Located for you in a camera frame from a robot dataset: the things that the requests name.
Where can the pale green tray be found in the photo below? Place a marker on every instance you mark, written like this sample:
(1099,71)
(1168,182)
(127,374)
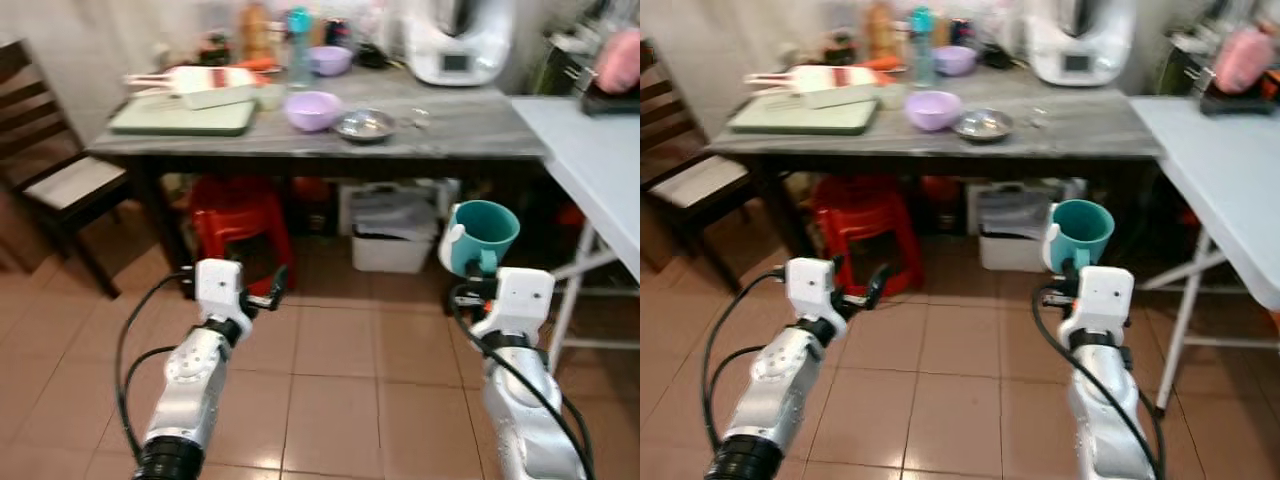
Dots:
(180,120)
(800,119)

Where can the dark wooden chair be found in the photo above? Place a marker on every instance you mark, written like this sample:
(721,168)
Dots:
(690,185)
(60,185)

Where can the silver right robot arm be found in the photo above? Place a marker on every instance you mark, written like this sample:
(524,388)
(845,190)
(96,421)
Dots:
(1098,410)
(520,410)

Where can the small purple bowl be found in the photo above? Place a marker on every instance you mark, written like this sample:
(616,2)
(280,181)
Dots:
(330,60)
(954,60)

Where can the clear bottle with teal cap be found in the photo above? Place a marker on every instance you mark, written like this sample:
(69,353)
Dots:
(922,50)
(299,50)

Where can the black appliance base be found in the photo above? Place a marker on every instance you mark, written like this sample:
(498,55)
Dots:
(610,102)
(1240,103)

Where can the dark table with grey top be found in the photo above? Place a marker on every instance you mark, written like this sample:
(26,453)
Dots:
(460,125)
(1080,125)

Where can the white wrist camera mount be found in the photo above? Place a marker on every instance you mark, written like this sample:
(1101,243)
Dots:
(520,300)
(220,285)
(812,285)
(1102,298)

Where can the pink rounded container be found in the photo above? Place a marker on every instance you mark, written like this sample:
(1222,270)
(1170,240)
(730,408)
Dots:
(1245,60)
(620,60)

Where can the steel bowl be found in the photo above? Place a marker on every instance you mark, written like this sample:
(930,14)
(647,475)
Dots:
(365,125)
(983,125)

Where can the white kitchen appliance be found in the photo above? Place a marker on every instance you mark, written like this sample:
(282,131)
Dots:
(1078,45)
(455,45)

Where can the dark jar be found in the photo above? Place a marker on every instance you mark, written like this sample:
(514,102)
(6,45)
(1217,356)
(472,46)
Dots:
(215,50)
(840,50)

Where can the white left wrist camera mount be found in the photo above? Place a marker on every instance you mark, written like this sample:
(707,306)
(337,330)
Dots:
(812,285)
(220,285)

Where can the white rectangular dish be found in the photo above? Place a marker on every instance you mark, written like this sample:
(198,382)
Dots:
(835,92)
(215,92)

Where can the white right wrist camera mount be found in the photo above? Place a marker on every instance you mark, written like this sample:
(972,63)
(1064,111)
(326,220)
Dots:
(1102,298)
(520,300)

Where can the white folding table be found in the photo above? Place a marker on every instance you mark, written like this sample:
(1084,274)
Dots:
(1215,170)
(595,160)

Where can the white storage box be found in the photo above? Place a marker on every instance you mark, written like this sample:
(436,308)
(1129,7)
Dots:
(1015,240)
(392,240)

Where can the large purple bowl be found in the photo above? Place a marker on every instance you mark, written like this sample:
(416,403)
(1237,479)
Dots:
(313,108)
(933,108)

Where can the red plastic stool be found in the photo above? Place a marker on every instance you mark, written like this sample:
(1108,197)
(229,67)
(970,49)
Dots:
(865,215)
(240,215)

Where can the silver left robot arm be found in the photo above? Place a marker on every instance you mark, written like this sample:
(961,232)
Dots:
(778,382)
(196,378)

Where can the teal plastic cup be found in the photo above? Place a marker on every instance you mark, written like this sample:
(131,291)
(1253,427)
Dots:
(1082,232)
(485,235)

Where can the orange bottle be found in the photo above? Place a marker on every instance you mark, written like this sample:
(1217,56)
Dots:
(255,30)
(880,30)

